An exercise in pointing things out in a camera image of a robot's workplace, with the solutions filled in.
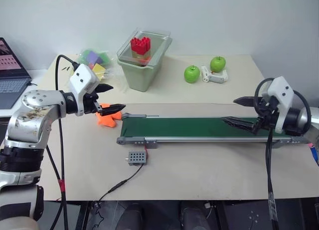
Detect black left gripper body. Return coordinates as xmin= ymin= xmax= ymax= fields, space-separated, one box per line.
xmin=83 ymin=91 xmax=100 ymax=115

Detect red building block toy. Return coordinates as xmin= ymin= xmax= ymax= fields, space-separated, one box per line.
xmin=130 ymin=36 xmax=153 ymax=57

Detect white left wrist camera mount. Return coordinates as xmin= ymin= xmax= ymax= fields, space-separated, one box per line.
xmin=69 ymin=63 xmax=100 ymax=117

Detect clear plastic box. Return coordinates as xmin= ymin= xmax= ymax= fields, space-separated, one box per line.
xmin=116 ymin=27 xmax=172 ymax=67

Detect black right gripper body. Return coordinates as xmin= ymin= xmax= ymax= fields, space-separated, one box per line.
xmin=251 ymin=96 xmax=279 ymax=135

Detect white plastic gadget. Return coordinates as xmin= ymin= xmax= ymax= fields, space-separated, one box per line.
xmin=200 ymin=65 xmax=229 ymax=84

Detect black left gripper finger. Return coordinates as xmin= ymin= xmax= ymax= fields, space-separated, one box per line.
xmin=95 ymin=83 xmax=114 ymax=94
xmin=94 ymin=102 xmax=126 ymax=117

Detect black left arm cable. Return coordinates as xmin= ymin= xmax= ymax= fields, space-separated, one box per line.
xmin=46 ymin=54 xmax=80 ymax=230

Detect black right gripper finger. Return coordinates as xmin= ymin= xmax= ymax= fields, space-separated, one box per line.
xmin=232 ymin=96 xmax=258 ymax=107
xmin=221 ymin=116 xmax=258 ymax=134

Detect blue cable with pink tape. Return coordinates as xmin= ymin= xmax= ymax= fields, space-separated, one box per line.
xmin=307 ymin=142 xmax=319 ymax=166

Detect dark rounded shape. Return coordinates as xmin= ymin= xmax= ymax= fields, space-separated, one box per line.
xmin=121 ymin=202 xmax=145 ymax=230

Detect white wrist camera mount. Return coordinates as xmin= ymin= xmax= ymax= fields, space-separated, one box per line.
xmin=266 ymin=76 xmax=297 ymax=135
xmin=69 ymin=63 xmax=100 ymax=117

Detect black power cable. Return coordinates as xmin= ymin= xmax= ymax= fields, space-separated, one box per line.
xmin=98 ymin=162 xmax=146 ymax=203

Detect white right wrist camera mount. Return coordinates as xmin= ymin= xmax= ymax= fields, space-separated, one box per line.
xmin=266 ymin=76 xmax=297 ymax=135

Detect bag of colourful foam pieces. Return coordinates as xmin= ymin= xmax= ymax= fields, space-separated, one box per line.
xmin=76 ymin=48 xmax=125 ymax=91

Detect pale green plastic bin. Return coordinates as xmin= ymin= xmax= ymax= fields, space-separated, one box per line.
xmin=117 ymin=36 xmax=173 ymax=93

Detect green apple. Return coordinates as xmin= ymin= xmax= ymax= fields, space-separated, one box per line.
xmin=183 ymin=65 xmax=201 ymax=84
xmin=210 ymin=55 xmax=227 ymax=73

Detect grey laptop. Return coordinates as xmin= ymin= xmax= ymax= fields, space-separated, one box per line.
xmin=0 ymin=37 xmax=33 ymax=110

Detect grey perforated control box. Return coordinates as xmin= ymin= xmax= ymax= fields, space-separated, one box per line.
xmin=125 ymin=151 xmax=147 ymax=166

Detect orange soft toy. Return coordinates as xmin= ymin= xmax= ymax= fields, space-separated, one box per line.
xmin=95 ymin=103 xmax=123 ymax=128

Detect green conveyor belt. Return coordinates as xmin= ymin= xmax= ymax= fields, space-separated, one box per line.
xmin=116 ymin=112 xmax=310 ymax=150

